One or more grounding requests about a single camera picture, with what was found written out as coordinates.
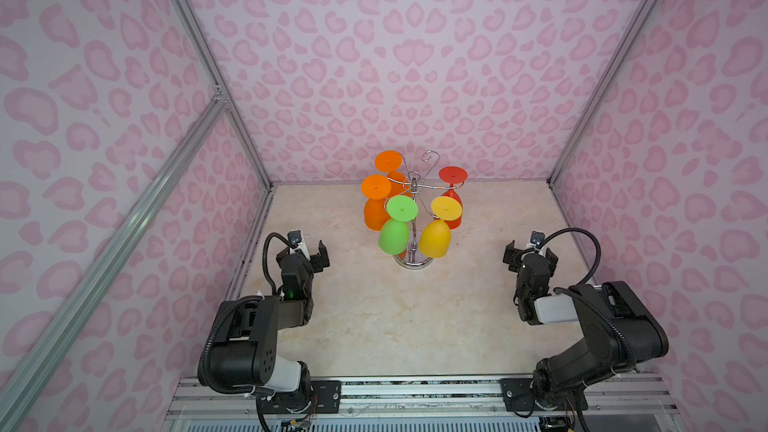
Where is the green plastic wine glass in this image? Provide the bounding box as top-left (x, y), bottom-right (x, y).
top-left (379, 195), bottom-right (418, 255)

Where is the yellow plastic wine glass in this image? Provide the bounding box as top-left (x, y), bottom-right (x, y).
top-left (418, 196), bottom-right (463, 259)

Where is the red plastic wine glass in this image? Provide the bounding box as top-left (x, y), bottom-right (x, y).
top-left (439, 166), bottom-right (468, 205)

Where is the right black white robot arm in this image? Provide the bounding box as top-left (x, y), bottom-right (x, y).
top-left (503, 242), bottom-right (669, 413)

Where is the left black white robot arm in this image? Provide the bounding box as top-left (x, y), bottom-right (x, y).
top-left (197, 243), bottom-right (330, 413)

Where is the front orange plastic wine glass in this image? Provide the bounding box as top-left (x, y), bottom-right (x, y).
top-left (361, 175), bottom-right (391, 231)

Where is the orange plastic wine glass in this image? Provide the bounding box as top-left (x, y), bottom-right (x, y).
top-left (361, 175), bottom-right (391, 231)
top-left (374, 150), bottom-right (407, 198)

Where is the chrome wine glass rack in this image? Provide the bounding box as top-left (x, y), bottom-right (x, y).
top-left (385, 150), bottom-right (469, 270)

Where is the rear orange plastic wine glass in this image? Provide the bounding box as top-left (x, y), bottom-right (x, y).
top-left (374, 150), bottom-right (407, 198)

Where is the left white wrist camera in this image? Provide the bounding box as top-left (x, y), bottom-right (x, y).
top-left (287, 230), bottom-right (310, 260)

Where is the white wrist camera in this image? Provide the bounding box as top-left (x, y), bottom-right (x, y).
top-left (287, 230), bottom-right (310, 260)
top-left (527, 231), bottom-right (546, 251)

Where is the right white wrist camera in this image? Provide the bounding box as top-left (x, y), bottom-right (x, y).
top-left (527, 231), bottom-right (546, 251)

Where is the right black corrugated cable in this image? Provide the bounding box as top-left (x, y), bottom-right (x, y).
top-left (539, 227), bottom-right (638, 373)

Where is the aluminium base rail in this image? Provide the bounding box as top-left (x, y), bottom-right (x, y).
top-left (161, 373), bottom-right (686, 431)

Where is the diagonal aluminium frame bar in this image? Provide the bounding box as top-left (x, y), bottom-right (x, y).
top-left (1, 98), bottom-right (227, 431)

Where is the left aluminium frame post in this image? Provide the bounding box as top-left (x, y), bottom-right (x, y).
top-left (169, 0), bottom-right (273, 192)

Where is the aluminium frame post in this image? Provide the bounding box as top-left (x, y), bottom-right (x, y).
top-left (169, 0), bottom-right (273, 192)
top-left (547, 0), bottom-right (663, 189)

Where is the right aluminium frame post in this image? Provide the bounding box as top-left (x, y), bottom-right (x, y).
top-left (547, 0), bottom-right (663, 189)

